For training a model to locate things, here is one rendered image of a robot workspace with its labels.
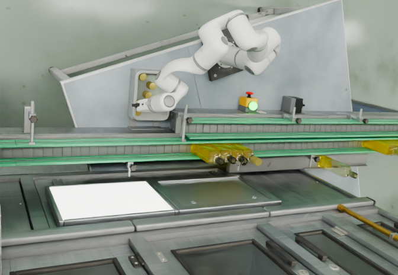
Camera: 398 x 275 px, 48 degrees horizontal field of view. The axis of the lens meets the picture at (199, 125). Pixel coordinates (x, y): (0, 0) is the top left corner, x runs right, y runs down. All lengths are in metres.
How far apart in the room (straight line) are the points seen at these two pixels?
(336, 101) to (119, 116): 1.31
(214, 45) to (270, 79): 0.81
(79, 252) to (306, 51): 1.64
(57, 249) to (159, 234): 0.33
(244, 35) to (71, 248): 0.95
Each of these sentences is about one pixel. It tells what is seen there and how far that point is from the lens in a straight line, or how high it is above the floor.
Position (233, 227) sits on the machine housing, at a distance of 1.68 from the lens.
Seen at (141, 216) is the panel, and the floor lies 1.32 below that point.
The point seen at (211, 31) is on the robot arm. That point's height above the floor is 1.22.
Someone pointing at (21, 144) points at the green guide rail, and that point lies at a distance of 1.82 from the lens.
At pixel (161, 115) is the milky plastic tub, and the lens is 2.10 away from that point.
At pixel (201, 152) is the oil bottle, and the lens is 2.02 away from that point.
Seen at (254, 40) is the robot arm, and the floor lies 1.30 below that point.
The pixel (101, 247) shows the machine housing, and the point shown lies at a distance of 1.50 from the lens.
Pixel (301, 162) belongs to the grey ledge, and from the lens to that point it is 2.51.
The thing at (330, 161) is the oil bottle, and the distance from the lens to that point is 2.52.
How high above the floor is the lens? 2.71
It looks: 60 degrees down
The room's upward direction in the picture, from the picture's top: 118 degrees clockwise
